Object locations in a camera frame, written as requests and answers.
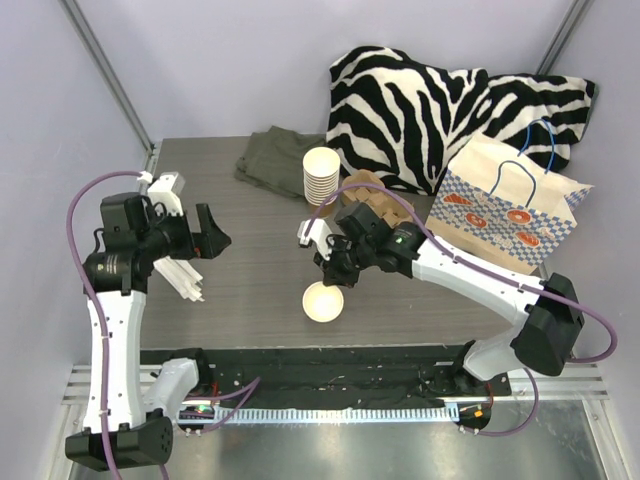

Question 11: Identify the single brown paper cup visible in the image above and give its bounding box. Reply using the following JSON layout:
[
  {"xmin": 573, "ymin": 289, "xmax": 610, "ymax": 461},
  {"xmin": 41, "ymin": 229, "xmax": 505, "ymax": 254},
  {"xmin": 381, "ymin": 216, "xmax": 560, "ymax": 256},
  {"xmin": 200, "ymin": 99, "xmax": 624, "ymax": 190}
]
[{"xmin": 302, "ymin": 281, "xmax": 344, "ymax": 323}]

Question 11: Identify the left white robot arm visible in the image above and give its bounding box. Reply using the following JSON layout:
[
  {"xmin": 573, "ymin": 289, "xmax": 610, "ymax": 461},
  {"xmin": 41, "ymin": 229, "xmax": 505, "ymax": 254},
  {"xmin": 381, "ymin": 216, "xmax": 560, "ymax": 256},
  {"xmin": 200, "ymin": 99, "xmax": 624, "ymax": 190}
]
[{"xmin": 65, "ymin": 192, "xmax": 231, "ymax": 473}]

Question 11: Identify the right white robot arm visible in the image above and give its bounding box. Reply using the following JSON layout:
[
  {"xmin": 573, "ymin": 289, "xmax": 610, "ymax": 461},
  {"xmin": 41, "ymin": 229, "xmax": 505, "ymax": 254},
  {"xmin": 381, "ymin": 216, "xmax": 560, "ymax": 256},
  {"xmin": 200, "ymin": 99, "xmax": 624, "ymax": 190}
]
[{"xmin": 297, "ymin": 202, "xmax": 584, "ymax": 395}]

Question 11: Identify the printed paper takeout bag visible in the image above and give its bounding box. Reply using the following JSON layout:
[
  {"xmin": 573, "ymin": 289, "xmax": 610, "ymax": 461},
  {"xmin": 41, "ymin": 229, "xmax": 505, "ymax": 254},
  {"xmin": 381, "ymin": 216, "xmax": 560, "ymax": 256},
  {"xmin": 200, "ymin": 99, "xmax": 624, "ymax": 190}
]
[{"xmin": 426, "ymin": 118, "xmax": 592, "ymax": 274}]

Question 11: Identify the bundle of white straws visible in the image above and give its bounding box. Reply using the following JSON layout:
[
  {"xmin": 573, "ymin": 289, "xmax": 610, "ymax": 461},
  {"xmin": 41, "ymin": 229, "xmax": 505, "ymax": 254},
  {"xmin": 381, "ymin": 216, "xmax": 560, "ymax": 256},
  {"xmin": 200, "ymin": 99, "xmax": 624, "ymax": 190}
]
[{"xmin": 154, "ymin": 257, "xmax": 204, "ymax": 302}]

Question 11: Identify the cardboard cup carrier tray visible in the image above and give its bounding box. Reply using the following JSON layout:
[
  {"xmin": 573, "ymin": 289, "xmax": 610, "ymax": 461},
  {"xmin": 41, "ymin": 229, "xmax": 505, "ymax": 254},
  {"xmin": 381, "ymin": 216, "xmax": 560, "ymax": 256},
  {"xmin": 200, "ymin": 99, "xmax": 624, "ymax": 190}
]
[{"xmin": 341, "ymin": 170, "xmax": 413, "ymax": 228}]

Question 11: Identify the stack of paper cups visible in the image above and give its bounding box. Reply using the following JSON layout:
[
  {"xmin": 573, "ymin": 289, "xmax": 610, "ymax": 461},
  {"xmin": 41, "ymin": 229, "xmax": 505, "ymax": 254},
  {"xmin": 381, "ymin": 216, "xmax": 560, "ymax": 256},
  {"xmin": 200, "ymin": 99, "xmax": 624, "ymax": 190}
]
[{"xmin": 302, "ymin": 147, "xmax": 341, "ymax": 217}]

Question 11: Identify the olive green folded cloth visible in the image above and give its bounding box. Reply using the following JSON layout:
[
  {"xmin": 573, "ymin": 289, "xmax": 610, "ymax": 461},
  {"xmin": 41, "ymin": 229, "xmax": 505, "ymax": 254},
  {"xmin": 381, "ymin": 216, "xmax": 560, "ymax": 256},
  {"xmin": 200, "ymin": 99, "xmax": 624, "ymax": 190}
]
[{"xmin": 234, "ymin": 126, "xmax": 326, "ymax": 199}]

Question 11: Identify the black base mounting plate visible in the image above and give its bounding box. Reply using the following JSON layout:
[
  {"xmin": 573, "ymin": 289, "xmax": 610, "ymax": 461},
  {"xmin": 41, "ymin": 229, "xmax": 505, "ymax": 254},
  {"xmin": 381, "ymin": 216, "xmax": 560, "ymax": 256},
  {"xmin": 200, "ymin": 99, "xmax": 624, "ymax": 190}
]
[{"xmin": 139, "ymin": 344, "xmax": 514, "ymax": 409}]

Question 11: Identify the zebra print cloth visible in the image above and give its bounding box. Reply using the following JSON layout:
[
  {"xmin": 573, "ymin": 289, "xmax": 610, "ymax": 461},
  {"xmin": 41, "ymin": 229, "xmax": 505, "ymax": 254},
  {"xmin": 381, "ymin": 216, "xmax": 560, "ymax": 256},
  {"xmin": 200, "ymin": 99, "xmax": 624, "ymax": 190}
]
[{"xmin": 326, "ymin": 46, "xmax": 599, "ymax": 196}]

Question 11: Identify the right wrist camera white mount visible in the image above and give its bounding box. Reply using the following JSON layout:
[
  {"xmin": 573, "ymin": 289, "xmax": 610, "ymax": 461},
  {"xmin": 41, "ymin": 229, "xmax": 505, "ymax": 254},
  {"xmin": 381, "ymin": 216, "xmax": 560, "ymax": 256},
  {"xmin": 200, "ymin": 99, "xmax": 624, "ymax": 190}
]
[{"xmin": 297, "ymin": 219, "xmax": 333, "ymax": 260}]

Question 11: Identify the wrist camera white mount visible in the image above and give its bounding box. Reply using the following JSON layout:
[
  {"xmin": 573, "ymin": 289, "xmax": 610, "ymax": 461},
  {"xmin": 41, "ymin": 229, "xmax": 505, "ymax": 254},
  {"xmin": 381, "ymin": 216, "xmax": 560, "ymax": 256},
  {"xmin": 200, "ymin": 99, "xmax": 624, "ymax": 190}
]
[
  {"xmin": 297, "ymin": 219, "xmax": 333, "ymax": 260},
  {"xmin": 137, "ymin": 171, "xmax": 186, "ymax": 216}
]

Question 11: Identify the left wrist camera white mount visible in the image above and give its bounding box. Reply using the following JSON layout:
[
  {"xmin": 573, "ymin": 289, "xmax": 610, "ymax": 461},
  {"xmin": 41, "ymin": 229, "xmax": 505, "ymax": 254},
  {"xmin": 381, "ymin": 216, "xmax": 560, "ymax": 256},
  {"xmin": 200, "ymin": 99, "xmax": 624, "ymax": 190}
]
[{"xmin": 137, "ymin": 171, "xmax": 186, "ymax": 216}]

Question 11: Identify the white slotted cable duct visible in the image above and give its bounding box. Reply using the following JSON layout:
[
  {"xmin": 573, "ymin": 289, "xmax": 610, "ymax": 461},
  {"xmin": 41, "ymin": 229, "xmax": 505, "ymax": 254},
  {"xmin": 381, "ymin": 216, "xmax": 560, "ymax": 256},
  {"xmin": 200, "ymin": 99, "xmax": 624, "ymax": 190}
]
[{"xmin": 224, "ymin": 403, "xmax": 459, "ymax": 426}]

